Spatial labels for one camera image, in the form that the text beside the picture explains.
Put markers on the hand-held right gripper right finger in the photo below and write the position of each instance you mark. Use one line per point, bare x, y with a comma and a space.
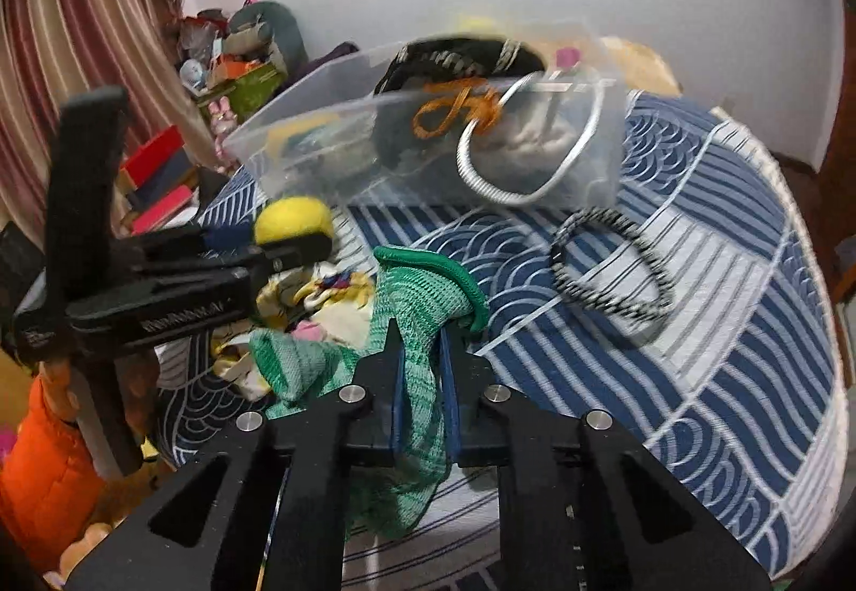
449, 394

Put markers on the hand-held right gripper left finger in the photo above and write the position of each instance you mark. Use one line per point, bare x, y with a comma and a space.
399, 394

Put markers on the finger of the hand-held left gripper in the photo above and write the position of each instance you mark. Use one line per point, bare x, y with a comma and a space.
297, 253
231, 238

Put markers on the yellow soft ball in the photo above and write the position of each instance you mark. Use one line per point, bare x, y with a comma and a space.
294, 216

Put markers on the green knitted cloth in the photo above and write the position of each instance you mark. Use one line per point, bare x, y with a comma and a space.
414, 310

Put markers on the clear plastic storage box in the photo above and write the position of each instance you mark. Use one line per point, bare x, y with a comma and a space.
321, 163

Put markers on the person's left forearm orange sleeve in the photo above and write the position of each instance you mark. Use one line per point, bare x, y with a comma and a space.
40, 470

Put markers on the yellow printed cloth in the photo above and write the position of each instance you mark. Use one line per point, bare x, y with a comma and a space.
334, 310

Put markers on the red flat box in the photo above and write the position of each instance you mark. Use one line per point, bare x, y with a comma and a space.
154, 153
167, 206

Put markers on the pink bunny toy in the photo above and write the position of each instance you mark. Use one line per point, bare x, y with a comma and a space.
223, 120

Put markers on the green cardboard box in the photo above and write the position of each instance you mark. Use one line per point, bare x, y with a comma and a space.
254, 86

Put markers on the dark grey bag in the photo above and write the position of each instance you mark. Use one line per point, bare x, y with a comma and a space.
274, 29

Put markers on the grey white cloth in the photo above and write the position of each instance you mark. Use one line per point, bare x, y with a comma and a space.
521, 143

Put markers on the black patterned cloth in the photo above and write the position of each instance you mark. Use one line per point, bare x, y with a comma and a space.
455, 56

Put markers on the red beige striped curtain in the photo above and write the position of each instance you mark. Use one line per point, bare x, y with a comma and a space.
87, 16

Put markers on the blue wave pattern bed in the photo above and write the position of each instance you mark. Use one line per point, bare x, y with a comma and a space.
702, 297

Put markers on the pink small item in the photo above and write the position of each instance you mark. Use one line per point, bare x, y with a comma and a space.
568, 57

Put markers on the tan pillow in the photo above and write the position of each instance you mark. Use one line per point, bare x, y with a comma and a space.
645, 63

